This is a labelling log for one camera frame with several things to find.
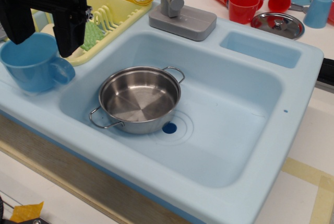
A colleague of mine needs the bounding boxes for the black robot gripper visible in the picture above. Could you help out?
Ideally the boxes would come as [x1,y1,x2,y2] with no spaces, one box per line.
[1,0,92,57]

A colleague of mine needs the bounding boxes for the stainless steel pot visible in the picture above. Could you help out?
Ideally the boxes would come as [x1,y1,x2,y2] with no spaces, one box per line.
[98,66,185,134]

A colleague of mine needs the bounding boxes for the red cup front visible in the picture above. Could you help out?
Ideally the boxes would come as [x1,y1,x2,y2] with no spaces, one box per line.
[228,0,264,25]

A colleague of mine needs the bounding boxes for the red cup upside down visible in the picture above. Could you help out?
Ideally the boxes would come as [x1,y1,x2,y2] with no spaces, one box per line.
[268,0,291,13]

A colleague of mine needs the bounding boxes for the steel pot lid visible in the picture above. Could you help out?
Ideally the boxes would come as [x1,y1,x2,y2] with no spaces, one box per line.
[250,13,305,40]

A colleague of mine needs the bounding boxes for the blue cup upside down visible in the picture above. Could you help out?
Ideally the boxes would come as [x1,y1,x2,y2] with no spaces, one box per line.
[303,0,333,29]

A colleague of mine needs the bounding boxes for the blue plastic mug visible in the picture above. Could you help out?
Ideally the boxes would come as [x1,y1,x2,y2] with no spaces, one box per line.
[1,32,75,93]

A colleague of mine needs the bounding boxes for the green textured sponge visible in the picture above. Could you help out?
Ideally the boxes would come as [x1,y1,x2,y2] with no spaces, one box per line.
[80,21,105,51]

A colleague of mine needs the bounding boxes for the yellow dish rack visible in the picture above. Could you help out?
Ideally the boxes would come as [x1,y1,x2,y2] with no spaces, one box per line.
[31,0,154,67]

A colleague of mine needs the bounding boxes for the grey toy faucet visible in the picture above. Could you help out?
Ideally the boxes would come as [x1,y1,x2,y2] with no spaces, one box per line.
[149,0,217,41]

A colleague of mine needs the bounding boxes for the yellow tape scrap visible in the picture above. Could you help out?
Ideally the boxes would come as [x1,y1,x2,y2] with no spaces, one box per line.
[9,202,44,223]

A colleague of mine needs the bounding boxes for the wooden base board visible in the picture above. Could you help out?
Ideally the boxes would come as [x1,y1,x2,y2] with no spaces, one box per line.
[1,116,188,223]

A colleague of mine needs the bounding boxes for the black bar at right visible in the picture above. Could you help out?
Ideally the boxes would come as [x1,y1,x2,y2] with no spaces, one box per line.
[317,58,334,86]

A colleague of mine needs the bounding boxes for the blue handled utensil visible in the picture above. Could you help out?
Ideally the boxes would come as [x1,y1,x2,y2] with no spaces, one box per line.
[289,0,313,14]

